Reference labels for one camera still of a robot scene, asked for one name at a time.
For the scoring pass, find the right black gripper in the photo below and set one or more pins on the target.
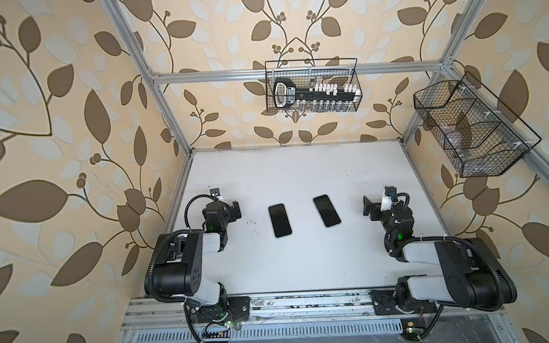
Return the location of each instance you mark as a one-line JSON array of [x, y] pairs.
[[376, 210]]

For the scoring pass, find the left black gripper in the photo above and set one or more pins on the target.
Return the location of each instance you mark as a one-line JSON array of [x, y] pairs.
[[228, 212]]

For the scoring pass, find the black smartphone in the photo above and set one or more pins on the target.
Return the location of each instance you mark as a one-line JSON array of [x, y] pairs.
[[326, 209], [280, 221]]

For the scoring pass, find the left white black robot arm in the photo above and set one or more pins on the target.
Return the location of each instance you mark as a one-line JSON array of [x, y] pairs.
[[176, 275]]

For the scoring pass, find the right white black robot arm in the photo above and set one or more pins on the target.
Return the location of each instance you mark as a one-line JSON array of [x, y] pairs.
[[470, 275]]

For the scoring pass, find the black tool with white bits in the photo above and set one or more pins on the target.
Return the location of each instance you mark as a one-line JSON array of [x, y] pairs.
[[285, 93]]

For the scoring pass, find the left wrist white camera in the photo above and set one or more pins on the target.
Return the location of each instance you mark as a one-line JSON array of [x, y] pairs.
[[216, 193]]

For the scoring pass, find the wrist white camera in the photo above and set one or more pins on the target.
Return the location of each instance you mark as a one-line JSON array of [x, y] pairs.
[[216, 193], [389, 198]]

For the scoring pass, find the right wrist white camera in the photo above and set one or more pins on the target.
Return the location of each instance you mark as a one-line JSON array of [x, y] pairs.
[[389, 198]]

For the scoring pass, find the aluminium front rail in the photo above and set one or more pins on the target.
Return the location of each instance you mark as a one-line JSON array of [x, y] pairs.
[[265, 316]]

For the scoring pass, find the right wall wire basket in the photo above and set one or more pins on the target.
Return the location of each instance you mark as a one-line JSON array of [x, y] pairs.
[[481, 134]]

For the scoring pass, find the wall wire basket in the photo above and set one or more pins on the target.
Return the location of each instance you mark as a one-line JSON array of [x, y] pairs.
[[334, 70], [481, 134]]

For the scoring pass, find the aluminium frame bars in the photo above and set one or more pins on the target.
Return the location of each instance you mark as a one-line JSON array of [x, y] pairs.
[[535, 160]]

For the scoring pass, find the back wall wire basket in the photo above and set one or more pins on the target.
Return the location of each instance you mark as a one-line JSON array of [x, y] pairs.
[[334, 70]]

